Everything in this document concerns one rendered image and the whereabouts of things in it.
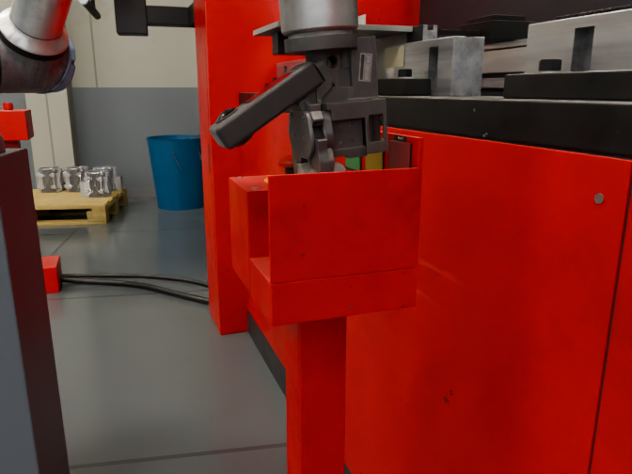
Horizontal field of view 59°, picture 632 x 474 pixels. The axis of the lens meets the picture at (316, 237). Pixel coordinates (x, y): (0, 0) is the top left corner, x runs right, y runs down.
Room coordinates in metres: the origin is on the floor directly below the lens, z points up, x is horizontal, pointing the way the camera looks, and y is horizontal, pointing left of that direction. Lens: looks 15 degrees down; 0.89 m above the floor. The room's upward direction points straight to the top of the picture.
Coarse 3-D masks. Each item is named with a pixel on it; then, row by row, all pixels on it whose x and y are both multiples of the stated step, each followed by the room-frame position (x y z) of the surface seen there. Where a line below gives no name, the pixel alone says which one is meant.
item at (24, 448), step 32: (0, 160) 0.96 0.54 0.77; (0, 192) 0.94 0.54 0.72; (32, 192) 1.10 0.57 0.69; (0, 224) 0.93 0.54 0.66; (32, 224) 1.08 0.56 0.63; (0, 256) 0.93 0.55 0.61; (32, 256) 1.05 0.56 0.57; (0, 288) 0.93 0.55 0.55; (32, 288) 1.03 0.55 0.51; (0, 320) 0.93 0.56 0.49; (32, 320) 1.01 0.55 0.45; (0, 352) 0.92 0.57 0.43; (32, 352) 0.98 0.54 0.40; (0, 384) 0.92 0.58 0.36; (32, 384) 0.96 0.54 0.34; (0, 416) 0.92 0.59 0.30; (32, 416) 0.94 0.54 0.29; (0, 448) 0.92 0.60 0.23; (32, 448) 0.93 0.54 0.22; (64, 448) 1.09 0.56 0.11
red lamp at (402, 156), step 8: (392, 144) 0.61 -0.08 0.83; (400, 144) 0.59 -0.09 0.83; (408, 144) 0.57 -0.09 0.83; (392, 152) 0.61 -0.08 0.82; (400, 152) 0.59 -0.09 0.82; (408, 152) 0.57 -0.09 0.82; (392, 160) 0.61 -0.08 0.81; (400, 160) 0.59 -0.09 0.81; (408, 160) 0.57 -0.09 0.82; (392, 168) 0.61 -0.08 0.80
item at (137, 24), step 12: (120, 0) 2.35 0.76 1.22; (132, 0) 2.36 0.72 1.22; (144, 0) 2.37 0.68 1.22; (120, 12) 2.35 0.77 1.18; (132, 12) 2.36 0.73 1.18; (144, 12) 2.37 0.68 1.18; (120, 24) 2.35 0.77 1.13; (132, 24) 2.36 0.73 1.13; (144, 24) 2.37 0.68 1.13; (144, 36) 2.47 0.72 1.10
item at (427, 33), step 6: (426, 24) 1.08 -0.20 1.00; (414, 30) 1.11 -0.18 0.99; (420, 30) 1.09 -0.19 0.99; (426, 30) 1.08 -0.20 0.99; (432, 30) 1.09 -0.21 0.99; (408, 36) 1.13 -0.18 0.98; (414, 36) 1.11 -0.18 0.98; (420, 36) 1.09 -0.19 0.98; (426, 36) 1.08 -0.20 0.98; (432, 36) 1.09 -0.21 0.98; (408, 42) 1.13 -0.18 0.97
